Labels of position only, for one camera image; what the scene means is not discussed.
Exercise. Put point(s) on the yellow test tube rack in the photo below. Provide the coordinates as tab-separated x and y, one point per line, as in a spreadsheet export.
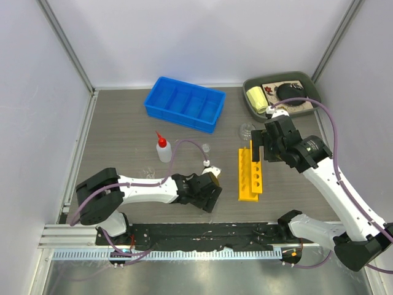
250	178

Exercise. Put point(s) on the floral patterned card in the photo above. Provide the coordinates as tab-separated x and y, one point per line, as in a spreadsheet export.
293	107

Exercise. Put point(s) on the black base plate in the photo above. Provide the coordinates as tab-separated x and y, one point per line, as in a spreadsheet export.
200	237

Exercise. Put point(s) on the slotted cable duct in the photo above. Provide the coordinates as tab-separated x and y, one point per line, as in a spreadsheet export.
106	253

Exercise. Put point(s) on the grey plastic tray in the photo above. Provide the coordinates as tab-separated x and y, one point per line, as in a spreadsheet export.
257	81

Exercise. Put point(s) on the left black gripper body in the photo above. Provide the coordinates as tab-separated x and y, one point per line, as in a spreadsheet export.
204	201

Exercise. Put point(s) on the blue divided plastic bin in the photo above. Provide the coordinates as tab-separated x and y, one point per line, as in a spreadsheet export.
185	104

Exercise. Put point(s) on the clear glass flask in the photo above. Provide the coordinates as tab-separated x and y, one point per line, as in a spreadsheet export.
245	131

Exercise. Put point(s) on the small clear glass beaker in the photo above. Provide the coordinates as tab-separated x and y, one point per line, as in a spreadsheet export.
206	148

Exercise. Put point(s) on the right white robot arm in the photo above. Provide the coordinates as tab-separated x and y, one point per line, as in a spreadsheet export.
361	235

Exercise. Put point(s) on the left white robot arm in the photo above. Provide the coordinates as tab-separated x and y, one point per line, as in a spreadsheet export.
100	196

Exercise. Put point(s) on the black round pouch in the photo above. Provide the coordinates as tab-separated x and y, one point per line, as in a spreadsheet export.
290	90

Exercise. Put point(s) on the red cap wash bottle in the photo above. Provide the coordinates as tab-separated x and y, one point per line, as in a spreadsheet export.
163	148

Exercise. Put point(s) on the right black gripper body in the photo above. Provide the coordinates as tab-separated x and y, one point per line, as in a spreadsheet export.
272	150

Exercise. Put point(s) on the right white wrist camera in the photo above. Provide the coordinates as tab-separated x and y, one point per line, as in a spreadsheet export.
273	112

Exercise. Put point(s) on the pale yellow cup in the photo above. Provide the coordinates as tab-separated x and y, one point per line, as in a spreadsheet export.
257	99

